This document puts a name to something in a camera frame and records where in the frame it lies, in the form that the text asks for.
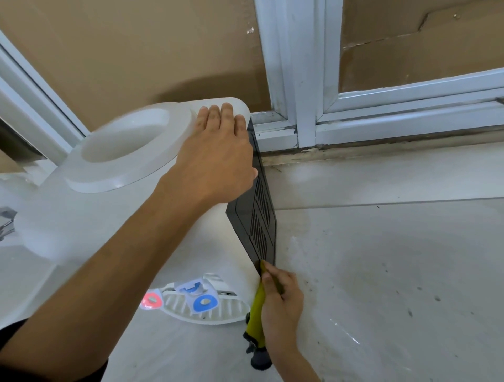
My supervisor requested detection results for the person's right hand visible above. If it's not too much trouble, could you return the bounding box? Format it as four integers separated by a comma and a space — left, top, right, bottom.
259, 260, 305, 355

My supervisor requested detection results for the person's left hand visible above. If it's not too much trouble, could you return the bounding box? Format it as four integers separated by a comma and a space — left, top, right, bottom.
157, 102, 259, 213

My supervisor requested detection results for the yellow grey cleaning cloth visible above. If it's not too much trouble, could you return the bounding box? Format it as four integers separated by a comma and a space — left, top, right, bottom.
242, 259, 285, 372

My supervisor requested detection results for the white drip tray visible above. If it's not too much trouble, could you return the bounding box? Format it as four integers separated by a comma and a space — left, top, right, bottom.
161, 274, 251, 325

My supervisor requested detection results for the white water dispenser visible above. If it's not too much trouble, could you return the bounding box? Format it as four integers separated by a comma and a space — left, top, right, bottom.
15, 97, 278, 325

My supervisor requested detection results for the person's left forearm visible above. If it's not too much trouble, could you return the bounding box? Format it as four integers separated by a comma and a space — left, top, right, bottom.
0, 185, 202, 382

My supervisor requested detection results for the blue tap lever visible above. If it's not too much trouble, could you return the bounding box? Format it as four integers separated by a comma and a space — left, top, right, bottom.
175, 277, 219, 315

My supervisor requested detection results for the brown cardboard window cover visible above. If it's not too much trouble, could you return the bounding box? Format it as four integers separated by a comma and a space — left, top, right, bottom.
0, 0, 272, 133
339, 0, 504, 94

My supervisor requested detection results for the red tap lever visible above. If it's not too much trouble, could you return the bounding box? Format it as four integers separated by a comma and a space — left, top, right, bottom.
140, 289, 164, 311

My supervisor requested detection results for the large taped brown cardboard sheet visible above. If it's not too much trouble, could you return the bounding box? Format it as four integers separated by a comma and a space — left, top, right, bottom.
0, 149, 23, 174

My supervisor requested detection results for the chrome faucet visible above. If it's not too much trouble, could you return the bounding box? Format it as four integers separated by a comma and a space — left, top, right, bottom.
0, 207, 18, 241

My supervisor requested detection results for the white ceramic sink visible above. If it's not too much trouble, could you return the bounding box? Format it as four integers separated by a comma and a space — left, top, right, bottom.
0, 173, 60, 330

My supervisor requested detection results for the white window frame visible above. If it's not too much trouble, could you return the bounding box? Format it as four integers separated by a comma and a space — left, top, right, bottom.
0, 0, 504, 166

